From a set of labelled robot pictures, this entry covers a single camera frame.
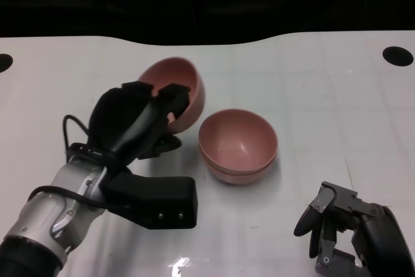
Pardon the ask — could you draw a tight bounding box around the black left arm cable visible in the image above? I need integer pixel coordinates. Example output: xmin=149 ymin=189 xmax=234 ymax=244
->
xmin=27 ymin=114 xmax=130 ymax=210

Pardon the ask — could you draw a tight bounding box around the pink plastic bowl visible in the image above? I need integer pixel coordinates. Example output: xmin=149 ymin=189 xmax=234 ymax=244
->
xmin=202 ymin=152 xmax=276 ymax=187
xmin=198 ymin=108 xmax=279 ymax=175
xmin=137 ymin=56 xmax=206 ymax=134

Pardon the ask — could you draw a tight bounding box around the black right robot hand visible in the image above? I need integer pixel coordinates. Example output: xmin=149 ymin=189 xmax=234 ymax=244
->
xmin=293 ymin=181 xmax=411 ymax=277

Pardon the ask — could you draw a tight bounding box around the black round table grommet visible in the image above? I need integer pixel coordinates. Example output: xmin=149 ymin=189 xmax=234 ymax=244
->
xmin=382 ymin=46 xmax=414 ymax=67
xmin=0 ymin=53 xmax=14 ymax=73

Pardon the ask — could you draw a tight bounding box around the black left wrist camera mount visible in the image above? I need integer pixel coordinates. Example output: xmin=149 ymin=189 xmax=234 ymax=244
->
xmin=99 ymin=169 xmax=198 ymax=230

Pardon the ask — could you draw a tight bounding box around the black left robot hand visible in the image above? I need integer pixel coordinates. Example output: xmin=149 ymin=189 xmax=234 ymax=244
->
xmin=88 ymin=80 xmax=191 ymax=167

